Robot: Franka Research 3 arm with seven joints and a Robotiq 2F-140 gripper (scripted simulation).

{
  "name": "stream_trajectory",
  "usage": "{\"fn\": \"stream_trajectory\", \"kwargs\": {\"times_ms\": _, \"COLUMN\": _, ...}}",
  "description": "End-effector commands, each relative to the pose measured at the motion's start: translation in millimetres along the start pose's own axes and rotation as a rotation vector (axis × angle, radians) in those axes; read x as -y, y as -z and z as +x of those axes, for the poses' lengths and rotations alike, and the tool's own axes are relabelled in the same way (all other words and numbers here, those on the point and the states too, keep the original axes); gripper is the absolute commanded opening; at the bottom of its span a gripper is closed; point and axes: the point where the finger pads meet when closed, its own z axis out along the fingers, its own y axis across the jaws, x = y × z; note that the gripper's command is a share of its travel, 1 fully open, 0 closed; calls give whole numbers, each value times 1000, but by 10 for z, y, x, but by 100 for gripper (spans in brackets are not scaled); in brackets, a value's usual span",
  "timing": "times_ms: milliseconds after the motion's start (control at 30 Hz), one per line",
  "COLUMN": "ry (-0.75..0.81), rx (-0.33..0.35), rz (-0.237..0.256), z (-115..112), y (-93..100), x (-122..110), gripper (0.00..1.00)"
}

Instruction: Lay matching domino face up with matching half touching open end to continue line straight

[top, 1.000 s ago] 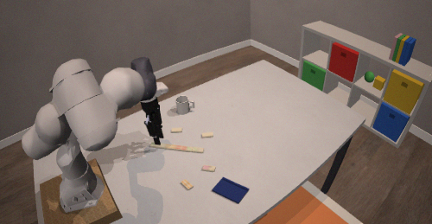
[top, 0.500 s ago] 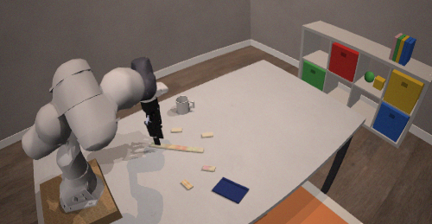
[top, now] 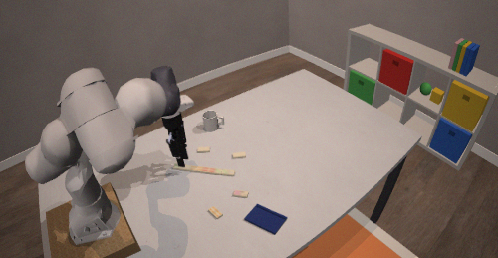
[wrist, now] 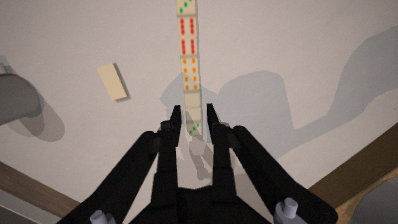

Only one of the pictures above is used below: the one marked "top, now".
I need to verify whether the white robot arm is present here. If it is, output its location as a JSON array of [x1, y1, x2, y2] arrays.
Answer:
[[25, 66, 194, 245]]

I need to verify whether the grey mug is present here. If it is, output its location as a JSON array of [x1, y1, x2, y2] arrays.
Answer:
[[202, 110, 224, 131]]

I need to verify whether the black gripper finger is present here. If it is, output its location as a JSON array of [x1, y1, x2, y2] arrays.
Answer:
[[178, 121, 188, 160], [166, 130, 185, 167]]

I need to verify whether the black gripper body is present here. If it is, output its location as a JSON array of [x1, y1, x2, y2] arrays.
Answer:
[[162, 113, 183, 138]]

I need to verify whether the dark blue notebook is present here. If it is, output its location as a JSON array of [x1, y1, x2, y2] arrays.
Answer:
[[244, 204, 287, 235]]

